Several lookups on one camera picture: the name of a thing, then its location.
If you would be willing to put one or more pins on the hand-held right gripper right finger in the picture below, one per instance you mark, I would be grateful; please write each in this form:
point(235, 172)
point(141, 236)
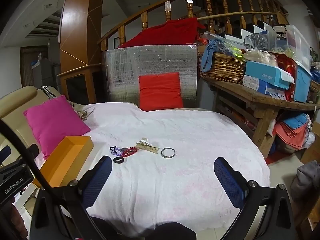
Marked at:
point(228, 182)

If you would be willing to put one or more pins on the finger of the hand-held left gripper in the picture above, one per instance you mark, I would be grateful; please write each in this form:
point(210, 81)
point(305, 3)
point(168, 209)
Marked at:
point(32, 151)
point(5, 153)

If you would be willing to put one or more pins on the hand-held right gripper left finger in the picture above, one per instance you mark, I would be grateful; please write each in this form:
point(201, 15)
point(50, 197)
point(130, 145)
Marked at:
point(97, 180)

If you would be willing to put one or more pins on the orange cardboard box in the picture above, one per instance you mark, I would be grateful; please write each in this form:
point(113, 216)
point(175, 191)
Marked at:
point(75, 147)

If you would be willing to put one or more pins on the gold comb hair clip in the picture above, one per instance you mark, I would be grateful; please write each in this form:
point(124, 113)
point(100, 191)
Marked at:
point(148, 148)

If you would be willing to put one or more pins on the pearl hair claw clip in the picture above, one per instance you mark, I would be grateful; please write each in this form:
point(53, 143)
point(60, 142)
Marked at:
point(146, 141)

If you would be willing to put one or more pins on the silver metal wristwatch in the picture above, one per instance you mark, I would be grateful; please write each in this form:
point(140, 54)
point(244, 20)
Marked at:
point(162, 155)

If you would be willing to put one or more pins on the pink pillow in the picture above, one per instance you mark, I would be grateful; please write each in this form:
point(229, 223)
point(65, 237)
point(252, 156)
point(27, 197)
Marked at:
point(55, 122)

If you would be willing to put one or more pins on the beige leather sofa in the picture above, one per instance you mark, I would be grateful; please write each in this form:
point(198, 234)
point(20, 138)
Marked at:
point(13, 101)

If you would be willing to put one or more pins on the striped cloth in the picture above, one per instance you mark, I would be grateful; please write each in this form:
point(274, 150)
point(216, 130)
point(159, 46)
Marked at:
point(48, 92)

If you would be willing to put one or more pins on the beige patterned cloth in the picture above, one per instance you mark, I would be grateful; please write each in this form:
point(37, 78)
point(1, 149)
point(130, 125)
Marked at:
point(81, 113)

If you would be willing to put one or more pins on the white pink embossed blanket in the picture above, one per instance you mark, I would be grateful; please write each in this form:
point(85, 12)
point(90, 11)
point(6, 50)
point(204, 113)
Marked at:
point(187, 135)

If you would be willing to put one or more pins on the grey cloth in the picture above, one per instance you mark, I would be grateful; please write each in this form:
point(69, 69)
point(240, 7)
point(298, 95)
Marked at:
point(306, 180)

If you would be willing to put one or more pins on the stack of folded cloths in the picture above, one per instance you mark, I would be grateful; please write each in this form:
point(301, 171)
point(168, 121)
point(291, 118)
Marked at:
point(292, 132)

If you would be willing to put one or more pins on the brown wooden door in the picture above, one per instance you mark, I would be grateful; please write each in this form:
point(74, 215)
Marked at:
point(26, 65)

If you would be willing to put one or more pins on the wooden table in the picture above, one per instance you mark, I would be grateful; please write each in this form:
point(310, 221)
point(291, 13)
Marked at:
point(250, 97)

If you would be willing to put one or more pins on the wooden cabinet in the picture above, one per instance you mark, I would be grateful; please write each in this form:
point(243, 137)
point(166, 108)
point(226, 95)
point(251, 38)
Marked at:
point(75, 72)

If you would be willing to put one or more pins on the white floral box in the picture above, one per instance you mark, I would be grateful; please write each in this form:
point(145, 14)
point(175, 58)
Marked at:
point(252, 82)

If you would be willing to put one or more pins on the red pillow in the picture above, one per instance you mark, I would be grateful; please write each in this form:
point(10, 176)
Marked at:
point(160, 91)

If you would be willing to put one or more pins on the wicker basket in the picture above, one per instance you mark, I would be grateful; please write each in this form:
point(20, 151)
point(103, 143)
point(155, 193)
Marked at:
point(222, 68)

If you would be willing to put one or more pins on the blue shoe box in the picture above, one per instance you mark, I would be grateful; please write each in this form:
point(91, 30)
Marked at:
point(265, 73)

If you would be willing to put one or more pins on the blue plastic bin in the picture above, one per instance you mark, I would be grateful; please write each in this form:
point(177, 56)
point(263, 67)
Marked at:
point(302, 82)

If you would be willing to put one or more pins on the blue cloth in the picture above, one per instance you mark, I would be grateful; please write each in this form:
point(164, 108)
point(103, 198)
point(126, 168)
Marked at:
point(208, 55)

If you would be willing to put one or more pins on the silver foil insulation mat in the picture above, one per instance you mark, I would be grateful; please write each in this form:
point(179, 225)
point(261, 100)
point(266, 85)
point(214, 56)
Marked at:
point(150, 60)

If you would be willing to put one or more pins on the red gift bag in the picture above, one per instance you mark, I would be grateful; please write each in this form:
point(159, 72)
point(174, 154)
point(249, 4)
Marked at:
point(287, 65)

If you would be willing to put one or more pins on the wooden pillar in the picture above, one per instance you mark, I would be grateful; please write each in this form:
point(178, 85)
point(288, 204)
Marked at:
point(75, 22)

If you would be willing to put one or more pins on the clear plastic bag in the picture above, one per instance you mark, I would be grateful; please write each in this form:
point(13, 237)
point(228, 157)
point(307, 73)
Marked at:
point(257, 41)

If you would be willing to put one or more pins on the clear plastic storage box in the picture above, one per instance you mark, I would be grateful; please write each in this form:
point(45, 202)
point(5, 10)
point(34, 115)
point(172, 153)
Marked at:
point(292, 40)

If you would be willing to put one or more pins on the red cloth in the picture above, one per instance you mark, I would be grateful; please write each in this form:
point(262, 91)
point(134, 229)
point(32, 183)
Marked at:
point(170, 32)

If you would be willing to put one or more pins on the wooden stair railing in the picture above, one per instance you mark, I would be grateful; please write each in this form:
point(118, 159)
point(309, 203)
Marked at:
point(168, 10)

